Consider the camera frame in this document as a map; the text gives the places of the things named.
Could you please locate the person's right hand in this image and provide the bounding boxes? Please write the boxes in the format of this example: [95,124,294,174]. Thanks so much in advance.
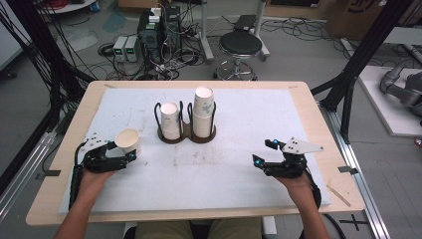
[274,172,316,201]

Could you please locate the white round table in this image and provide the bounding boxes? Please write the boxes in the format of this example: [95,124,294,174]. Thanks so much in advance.
[35,0,98,15]

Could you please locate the black laptop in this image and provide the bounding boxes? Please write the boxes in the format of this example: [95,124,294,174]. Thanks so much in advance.
[233,14,258,33]

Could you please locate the white table leg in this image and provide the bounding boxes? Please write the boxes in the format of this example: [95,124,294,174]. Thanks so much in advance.
[261,215,279,239]

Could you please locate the black computer tower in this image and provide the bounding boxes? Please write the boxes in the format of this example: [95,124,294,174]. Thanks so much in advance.
[163,5,183,52]
[136,11,164,65]

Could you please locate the short stack of paper cups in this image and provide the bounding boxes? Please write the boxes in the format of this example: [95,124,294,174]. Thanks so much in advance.
[160,102,183,141]

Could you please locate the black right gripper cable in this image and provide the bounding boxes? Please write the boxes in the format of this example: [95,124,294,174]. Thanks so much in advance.
[304,167,348,239]

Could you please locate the person's khaki pants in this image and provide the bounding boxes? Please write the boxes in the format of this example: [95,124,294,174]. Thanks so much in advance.
[133,217,264,239]

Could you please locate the white paper cup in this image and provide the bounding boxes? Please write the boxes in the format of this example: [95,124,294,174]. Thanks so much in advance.
[113,127,142,157]

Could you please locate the black frame post with cables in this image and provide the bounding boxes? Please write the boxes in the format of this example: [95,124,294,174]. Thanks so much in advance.
[0,0,98,133]

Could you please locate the white stand leg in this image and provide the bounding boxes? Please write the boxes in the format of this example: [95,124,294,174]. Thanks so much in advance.
[252,0,271,62]
[198,0,216,65]

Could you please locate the white platform board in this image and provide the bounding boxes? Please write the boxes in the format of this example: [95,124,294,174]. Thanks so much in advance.
[357,65,422,138]

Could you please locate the black tape strip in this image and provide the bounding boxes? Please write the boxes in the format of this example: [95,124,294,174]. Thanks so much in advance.
[337,165,359,175]
[35,169,62,181]

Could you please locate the brown wire cup holder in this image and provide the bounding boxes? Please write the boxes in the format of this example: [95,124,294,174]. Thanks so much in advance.
[153,100,218,145]

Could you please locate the black floor cables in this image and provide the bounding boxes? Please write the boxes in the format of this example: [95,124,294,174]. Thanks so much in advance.
[261,17,346,44]

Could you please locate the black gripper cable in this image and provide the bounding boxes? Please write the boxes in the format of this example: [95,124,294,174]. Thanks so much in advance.
[68,144,87,211]
[304,167,348,239]

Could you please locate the person's left hand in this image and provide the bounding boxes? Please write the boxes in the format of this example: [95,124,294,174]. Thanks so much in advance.
[79,168,116,201]

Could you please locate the black round stool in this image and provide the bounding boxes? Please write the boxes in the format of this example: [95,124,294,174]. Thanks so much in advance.
[213,31,264,82]

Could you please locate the thin wooden stick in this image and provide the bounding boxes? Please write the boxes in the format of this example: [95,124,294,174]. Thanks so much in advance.
[325,184,352,208]

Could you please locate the grey power supply unit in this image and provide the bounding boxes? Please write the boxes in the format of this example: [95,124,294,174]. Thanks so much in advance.
[111,35,129,64]
[124,35,140,64]

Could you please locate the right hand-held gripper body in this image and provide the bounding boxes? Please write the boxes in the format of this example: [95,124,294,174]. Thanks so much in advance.
[263,136,325,179]

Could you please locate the brown cardboard box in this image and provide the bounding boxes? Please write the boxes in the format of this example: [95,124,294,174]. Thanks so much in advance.
[325,0,422,42]

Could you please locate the white table mat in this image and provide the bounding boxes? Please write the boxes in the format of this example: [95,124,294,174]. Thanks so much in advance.
[57,87,331,214]

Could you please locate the aluminium rail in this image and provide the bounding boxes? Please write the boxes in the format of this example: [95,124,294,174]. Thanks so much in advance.
[0,129,58,223]
[318,102,392,239]

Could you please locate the tall stack of paper cups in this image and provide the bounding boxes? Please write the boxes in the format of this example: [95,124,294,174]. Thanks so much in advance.
[192,86,215,139]

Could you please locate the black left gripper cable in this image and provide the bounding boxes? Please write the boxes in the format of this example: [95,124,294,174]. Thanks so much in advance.
[68,144,87,211]

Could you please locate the coiled black cable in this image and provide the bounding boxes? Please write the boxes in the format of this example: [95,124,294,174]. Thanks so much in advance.
[97,42,115,58]

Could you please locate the black tape cross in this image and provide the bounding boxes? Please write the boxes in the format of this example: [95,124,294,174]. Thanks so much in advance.
[339,213,369,232]

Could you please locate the tangle of floor cables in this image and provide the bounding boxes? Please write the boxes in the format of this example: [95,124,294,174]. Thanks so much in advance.
[140,44,207,82]

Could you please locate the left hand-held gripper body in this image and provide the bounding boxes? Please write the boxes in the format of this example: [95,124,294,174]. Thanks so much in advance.
[79,132,129,174]

